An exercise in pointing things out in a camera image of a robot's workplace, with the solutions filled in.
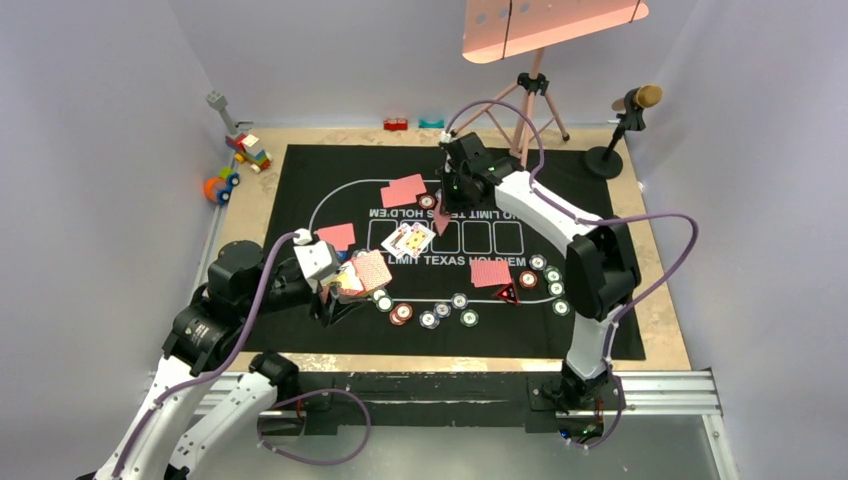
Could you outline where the red playing card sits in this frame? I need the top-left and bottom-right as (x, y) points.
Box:
(470, 258), (513, 288)
(315, 223), (356, 252)
(380, 186), (418, 209)
(433, 199), (451, 236)
(389, 174), (427, 198)

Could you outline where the red playing card box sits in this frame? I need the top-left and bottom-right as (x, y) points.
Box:
(328, 250), (393, 297)

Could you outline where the red poker chip stack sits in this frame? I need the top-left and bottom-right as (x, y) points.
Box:
(389, 303), (413, 326)

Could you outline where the face-up playing card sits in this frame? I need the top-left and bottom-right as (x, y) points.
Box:
(381, 223), (411, 259)
(398, 222), (436, 258)

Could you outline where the red triangular dealer button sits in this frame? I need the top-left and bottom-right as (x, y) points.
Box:
(494, 283), (520, 305)

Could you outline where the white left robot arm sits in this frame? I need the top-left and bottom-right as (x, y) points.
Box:
(87, 230), (352, 479)

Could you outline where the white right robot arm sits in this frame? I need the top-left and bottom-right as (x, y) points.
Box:
(438, 132), (641, 410)

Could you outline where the teal toy block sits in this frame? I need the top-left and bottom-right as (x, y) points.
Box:
(418, 117), (445, 129)

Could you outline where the red toy block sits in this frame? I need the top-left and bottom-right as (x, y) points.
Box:
(383, 117), (408, 131)

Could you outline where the black poker felt mat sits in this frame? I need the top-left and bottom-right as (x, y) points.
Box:
(239, 144), (647, 362)

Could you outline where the gold microphone on stand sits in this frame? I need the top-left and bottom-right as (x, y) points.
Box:
(582, 84), (664, 180)

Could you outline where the pink music stand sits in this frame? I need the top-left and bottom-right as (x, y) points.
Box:
(443, 0), (650, 162)

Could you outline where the colourful toy block train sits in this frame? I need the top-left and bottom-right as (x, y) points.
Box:
(205, 90), (273, 173)

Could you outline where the orange toy wheel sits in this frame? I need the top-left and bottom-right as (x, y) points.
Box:
(203, 167), (240, 206)

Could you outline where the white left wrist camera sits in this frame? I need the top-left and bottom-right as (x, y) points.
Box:
(293, 228), (341, 289)

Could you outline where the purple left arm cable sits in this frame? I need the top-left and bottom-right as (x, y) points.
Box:
(109, 228), (371, 480)

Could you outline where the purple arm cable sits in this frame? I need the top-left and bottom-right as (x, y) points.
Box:
(109, 228), (371, 480)
(445, 100), (700, 452)

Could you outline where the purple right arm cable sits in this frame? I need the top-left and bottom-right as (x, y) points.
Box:
(445, 100), (700, 452)

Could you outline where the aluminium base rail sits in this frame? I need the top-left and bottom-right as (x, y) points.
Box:
(119, 198), (740, 480)

